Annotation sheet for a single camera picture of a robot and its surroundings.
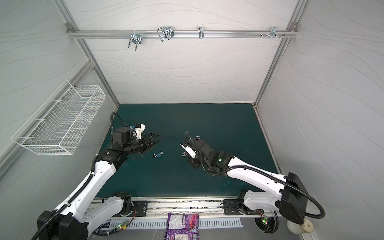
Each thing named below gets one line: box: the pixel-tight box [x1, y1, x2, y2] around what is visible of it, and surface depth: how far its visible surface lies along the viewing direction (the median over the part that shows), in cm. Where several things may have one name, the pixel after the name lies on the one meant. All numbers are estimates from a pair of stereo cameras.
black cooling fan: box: [253, 211, 279, 234], surface depth 73 cm
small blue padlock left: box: [152, 151, 164, 158], surface depth 95 cm
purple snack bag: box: [164, 213, 200, 240], surface depth 69 cm
